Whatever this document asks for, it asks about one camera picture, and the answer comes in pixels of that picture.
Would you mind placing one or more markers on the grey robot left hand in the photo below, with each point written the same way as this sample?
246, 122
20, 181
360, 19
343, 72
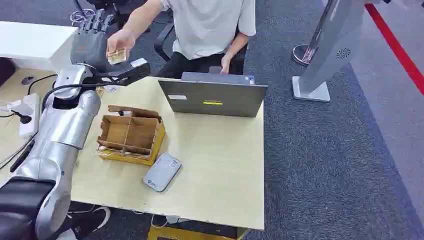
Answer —
89, 46

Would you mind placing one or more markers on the person's right hand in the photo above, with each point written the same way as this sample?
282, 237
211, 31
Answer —
121, 39

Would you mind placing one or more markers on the person's left hand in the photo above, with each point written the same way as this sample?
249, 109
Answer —
226, 64

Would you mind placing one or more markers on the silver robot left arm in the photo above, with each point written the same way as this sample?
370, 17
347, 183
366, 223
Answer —
63, 132

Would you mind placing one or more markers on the grey laptop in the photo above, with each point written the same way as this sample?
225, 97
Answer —
213, 97

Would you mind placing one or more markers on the black office chair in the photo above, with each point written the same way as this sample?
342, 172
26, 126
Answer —
163, 39

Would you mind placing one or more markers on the person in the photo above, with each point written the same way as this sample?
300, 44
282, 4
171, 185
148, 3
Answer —
205, 26

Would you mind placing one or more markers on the white desk block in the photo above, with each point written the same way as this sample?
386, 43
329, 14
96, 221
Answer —
33, 43

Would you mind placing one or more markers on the white power strip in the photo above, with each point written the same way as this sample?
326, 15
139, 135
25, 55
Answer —
30, 122

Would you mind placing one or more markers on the wooden box with compartments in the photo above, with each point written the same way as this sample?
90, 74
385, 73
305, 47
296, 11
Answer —
132, 136

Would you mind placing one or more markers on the black plug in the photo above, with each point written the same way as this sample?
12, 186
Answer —
24, 118

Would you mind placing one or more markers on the grey stand with white base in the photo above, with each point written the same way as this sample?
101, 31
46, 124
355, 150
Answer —
331, 49

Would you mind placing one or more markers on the grey flat handheld device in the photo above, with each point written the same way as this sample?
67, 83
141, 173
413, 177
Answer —
162, 172

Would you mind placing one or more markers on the black flat bar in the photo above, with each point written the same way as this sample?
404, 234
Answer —
21, 156

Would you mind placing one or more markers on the yellow box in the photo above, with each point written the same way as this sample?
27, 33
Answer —
185, 234

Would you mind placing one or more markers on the black and pale wrist camera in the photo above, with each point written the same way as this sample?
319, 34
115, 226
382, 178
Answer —
127, 73

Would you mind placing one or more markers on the chrome stanchion post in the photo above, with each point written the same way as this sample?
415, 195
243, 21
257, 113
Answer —
304, 54

